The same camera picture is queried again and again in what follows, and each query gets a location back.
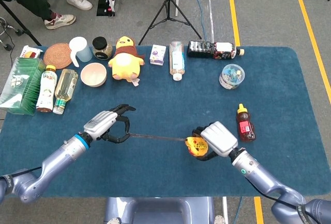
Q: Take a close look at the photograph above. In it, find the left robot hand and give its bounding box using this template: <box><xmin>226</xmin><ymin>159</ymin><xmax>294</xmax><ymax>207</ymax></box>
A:
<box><xmin>83</xmin><ymin>103</ymin><xmax>137</xmax><ymax>143</ymax></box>

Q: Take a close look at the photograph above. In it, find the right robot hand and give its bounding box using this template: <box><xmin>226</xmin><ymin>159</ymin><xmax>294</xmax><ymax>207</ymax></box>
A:
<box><xmin>191</xmin><ymin>121</ymin><xmax>238</xmax><ymax>161</ymax></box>

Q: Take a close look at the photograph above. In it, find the yellow tape measure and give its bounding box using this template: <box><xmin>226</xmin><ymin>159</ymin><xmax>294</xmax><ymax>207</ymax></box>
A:
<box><xmin>128</xmin><ymin>132</ymin><xmax>209</xmax><ymax>157</ymax></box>

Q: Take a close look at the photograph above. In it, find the red honey bottle yellow cap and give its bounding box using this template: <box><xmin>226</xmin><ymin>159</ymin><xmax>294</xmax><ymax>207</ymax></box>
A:
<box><xmin>235</xmin><ymin>103</ymin><xmax>257</xmax><ymax>143</ymax></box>

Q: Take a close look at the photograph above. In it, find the beige bowl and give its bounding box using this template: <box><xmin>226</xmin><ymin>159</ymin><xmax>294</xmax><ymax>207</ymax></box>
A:
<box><xmin>80</xmin><ymin>63</ymin><xmax>108</xmax><ymax>88</ymax></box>

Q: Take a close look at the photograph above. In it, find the yellow oil bottle green cap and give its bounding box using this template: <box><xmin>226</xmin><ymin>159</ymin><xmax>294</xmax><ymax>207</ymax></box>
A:
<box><xmin>52</xmin><ymin>68</ymin><xmax>79</xmax><ymax>115</ymax></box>

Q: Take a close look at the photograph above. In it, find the clear jar of binder clips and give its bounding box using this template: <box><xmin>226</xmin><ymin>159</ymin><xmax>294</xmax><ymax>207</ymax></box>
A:
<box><xmin>219</xmin><ymin>64</ymin><xmax>246</xmax><ymax>90</ymax></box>

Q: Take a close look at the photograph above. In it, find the tea bottle yellow cap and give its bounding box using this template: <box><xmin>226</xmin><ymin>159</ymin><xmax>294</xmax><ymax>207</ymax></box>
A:
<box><xmin>36</xmin><ymin>65</ymin><xmax>58</xmax><ymax>113</ymax></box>

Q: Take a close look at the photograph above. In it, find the yellow plush duck toy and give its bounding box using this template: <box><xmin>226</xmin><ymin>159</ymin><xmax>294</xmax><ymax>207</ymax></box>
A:
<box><xmin>108</xmin><ymin>36</ymin><xmax>145</xmax><ymax>87</ymax></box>

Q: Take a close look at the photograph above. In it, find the blue table mat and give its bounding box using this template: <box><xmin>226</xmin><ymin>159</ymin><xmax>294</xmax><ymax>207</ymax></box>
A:
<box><xmin>0</xmin><ymin>46</ymin><xmax>331</xmax><ymax>198</ymax></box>

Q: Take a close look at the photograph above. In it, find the glass jar black lid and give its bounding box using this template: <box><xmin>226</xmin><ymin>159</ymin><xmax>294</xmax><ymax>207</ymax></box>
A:
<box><xmin>92</xmin><ymin>36</ymin><xmax>113</xmax><ymax>61</ymax></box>

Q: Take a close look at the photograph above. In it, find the white pale blue pitcher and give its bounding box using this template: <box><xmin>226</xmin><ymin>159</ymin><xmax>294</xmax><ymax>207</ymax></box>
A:
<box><xmin>68</xmin><ymin>36</ymin><xmax>93</xmax><ymax>68</ymax></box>

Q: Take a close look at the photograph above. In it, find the woven round coaster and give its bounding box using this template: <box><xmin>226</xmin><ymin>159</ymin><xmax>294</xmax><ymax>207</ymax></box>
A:
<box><xmin>43</xmin><ymin>42</ymin><xmax>73</xmax><ymax>70</ymax></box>

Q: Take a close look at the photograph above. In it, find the green clear plastic box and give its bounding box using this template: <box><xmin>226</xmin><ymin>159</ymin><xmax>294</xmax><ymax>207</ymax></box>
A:
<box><xmin>0</xmin><ymin>57</ymin><xmax>47</xmax><ymax>116</ymax></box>

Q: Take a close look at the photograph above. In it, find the clear bottle white cap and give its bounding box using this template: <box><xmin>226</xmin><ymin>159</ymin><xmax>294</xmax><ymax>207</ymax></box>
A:
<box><xmin>169</xmin><ymin>41</ymin><xmax>186</xmax><ymax>82</ymax></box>

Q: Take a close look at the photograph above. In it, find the purple white small box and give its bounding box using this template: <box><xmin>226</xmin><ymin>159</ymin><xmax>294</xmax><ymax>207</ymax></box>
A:
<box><xmin>149</xmin><ymin>44</ymin><xmax>167</xmax><ymax>66</ymax></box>

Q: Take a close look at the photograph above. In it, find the dark drink bottle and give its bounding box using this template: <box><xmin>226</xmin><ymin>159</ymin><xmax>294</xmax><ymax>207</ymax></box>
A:
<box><xmin>187</xmin><ymin>40</ymin><xmax>245</xmax><ymax>60</ymax></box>

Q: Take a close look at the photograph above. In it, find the grey robot torso base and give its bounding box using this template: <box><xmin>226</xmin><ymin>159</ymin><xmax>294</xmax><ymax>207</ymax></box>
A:
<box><xmin>103</xmin><ymin>197</ymin><xmax>215</xmax><ymax>224</ymax></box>

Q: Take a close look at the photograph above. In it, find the white red snack packet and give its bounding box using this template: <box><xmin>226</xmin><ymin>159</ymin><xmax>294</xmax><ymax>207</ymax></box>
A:
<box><xmin>19</xmin><ymin>45</ymin><xmax>43</xmax><ymax>59</ymax></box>

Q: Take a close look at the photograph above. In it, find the white red sneaker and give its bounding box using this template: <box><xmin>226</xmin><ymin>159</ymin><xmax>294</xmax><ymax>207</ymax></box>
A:
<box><xmin>43</xmin><ymin>13</ymin><xmax>77</xmax><ymax>30</ymax></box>

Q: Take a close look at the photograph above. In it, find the plain white sneaker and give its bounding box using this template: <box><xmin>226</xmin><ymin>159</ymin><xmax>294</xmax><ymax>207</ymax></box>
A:
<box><xmin>64</xmin><ymin>0</ymin><xmax>93</xmax><ymax>11</ymax></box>

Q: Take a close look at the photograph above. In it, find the black chair base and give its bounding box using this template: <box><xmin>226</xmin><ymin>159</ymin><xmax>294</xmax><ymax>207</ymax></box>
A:
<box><xmin>0</xmin><ymin>0</ymin><xmax>42</xmax><ymax>52</ymax></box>

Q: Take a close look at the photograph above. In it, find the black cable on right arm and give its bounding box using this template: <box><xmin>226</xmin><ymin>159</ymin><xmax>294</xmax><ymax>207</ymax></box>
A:
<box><xmin>244</xmin><ymin>177</ymin><xmax>321</xmax><ymax>224</ymax></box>

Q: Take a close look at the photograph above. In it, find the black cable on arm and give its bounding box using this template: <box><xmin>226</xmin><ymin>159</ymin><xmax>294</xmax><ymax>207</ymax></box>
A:
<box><xmin>0</xmin><ymin>166</ymin><xmax>42</xmax><ymax>181</ymax></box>
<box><xmin>244</xmin><ymin>177</ymin><xmax>321</xmax><ymax>224</ymax></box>

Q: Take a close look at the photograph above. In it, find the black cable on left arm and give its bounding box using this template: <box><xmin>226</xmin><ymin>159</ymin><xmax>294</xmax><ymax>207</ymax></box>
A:
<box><xmin>0</xmin><ymin>166</ymin><xmax>42</xmax><ymax>181</ymax></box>

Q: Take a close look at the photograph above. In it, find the blue floor cable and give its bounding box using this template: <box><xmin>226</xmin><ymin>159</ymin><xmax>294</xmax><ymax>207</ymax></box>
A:
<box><xmin>185</xmin><ymin>0</ymin><xmax>207</xmax><ymax>41</ymax></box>

